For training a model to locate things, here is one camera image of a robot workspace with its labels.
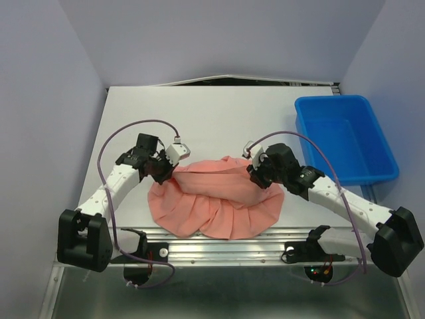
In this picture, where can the aluminium frame rails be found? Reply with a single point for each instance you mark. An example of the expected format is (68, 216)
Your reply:
(298, 218)

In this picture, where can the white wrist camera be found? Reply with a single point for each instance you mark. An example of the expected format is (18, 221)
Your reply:
(177, 152)
(253, 152)

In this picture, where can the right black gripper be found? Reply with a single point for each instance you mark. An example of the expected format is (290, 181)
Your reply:
(255, 177)

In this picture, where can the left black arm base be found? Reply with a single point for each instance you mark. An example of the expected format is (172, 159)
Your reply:
(149, 269)

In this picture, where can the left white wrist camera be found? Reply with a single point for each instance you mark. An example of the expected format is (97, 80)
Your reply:
(177, 152)

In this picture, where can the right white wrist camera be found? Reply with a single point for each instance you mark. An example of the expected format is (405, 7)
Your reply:
(253, 152)

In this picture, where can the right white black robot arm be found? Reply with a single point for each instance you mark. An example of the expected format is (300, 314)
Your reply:
(390, 238)

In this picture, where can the pink pleated skirt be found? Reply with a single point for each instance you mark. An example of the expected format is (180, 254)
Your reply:
(216, 198)

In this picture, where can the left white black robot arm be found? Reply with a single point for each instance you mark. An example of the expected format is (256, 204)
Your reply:
(87, 236)

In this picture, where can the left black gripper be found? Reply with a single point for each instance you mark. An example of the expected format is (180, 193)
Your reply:
(169, 169)

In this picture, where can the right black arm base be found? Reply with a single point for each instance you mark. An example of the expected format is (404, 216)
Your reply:
(321, 264)

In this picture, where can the blue plastic bin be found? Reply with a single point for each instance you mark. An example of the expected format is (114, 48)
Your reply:
(347, 131)

